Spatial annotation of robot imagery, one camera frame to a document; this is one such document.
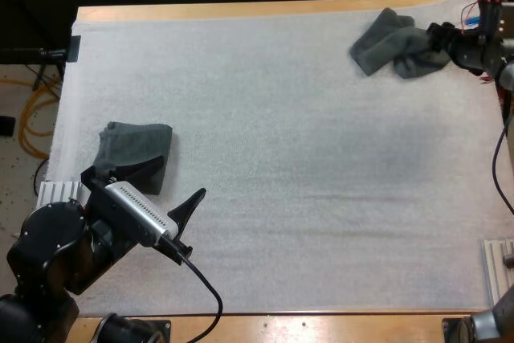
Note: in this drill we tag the grey-green towel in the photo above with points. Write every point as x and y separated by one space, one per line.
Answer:
134 144
395 43

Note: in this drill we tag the folded grey-green towel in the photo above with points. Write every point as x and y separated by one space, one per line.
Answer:
134 144

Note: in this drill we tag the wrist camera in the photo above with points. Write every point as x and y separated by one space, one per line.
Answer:
507 21
140 210

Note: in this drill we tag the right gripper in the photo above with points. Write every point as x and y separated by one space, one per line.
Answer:
476 50

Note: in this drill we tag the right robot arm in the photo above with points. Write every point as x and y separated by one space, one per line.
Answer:
488 325

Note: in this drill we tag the dark table edge clamp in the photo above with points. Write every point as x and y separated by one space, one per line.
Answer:
73 49

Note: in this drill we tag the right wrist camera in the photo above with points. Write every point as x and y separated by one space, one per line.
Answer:
507 21

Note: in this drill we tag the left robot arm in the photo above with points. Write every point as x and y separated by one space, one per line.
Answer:
44 246

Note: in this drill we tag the ribbed aluminium rail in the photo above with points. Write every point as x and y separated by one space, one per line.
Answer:
60 192
496 270

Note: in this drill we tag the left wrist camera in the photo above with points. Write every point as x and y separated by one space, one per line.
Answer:
140 210

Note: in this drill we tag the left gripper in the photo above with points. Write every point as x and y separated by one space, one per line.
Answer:
108 222

